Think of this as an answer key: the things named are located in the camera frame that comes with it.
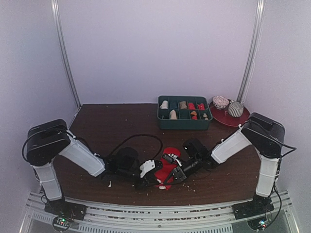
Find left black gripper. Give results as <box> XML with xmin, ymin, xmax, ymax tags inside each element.
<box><xmin>118</xmin><ymin>167</ymin><xmax>160</xmax><ymax>191</ymax></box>

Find aluminium front rail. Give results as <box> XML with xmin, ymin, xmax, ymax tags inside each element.
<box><xmin>18</xmin><ymin>191</ymin><xmax>303</xmax><ymax>233</ymax></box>

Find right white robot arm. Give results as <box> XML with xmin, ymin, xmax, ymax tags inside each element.
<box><xmin>162</xmin><ymin>113</ymin><xmax>297</xmax><ymax>215</ymax></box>

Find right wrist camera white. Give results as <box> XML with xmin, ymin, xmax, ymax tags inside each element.
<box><xmin>162</xmin><ymin>153</ymin><xmax>182</xmax><ymax>166</ymax></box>

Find black braided cable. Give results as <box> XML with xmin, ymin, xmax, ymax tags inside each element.
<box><xmin>106</xmin><ymin>133</ymin><xmax>163</xmax><ymax>163</ymax></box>

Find red plate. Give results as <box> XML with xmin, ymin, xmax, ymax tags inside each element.
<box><xmin>209</xmin><ymin>102</ymin><xmax>250</xmax><ymax>127</ymax></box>

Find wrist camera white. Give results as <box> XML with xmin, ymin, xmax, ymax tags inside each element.
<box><xmin>162</xmin><ymin>153</ymin><xmax>182</xmax><ymax>166</ymax></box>
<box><xmin>139</xmin><ymin>160</ymin><xmax>156</xmax><ymax>178</ymax></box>

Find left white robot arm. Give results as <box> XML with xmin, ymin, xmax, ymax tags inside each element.
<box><xmin>22</xmin><ymin>119</ymin><xmax>163</xmax><ymax>216</ymax></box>

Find right aluminium frame post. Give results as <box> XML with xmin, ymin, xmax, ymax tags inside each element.
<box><xmin>237</xmin><ymin>0</ymin><xmax>266</xmax><ymax>104</ymax></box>

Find black argyle sock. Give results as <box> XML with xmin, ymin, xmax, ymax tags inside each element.
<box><xmin>190</xmin><ymin>110</ymin><xmax>198</xmax><ymax>120</ymax></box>

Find beige rolled sock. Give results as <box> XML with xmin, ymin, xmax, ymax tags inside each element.
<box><xmin>160</xmin><ymin>100</ymin><xmax>169</xmax><ymax>109</ymax></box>

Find striped ceramic cup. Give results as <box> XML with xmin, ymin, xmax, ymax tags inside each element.
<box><xmin>228</xmin><ymin>101</ymin><xmax>244</xmax><ymax>118</ymax></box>

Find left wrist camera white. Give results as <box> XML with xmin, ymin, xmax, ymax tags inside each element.
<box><xmin>139</xmin><ymin>160</ymin><xmax>156</xmax><ymax>178</ymax></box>

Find red rolled sock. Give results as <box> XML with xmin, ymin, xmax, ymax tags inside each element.
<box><xmin>188</xmin><ymin>102</ymin><xmax>196</xmax><ymax>110</ymax></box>

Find green divided organizer box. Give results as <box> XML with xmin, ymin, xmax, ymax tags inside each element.
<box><xmin>157</xmin><ymin>95</ymin><xmax>213</xmax><ymax>130</ymax></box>

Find red patterned bowl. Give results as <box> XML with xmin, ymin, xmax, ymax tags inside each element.
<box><xmin>212</xmin><ymin>96</ymin><xmax>229</xmax><ymax>110</ymax></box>

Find red sock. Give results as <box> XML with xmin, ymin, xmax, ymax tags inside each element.
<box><xmin>155</xmin><ymin>147</ymin><xmax>180</xmax><ymax>190</ymax></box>
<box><xmin>188</xmin><ymin>102</ymin><xmax>196</xmax><ymax>110</ymax></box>

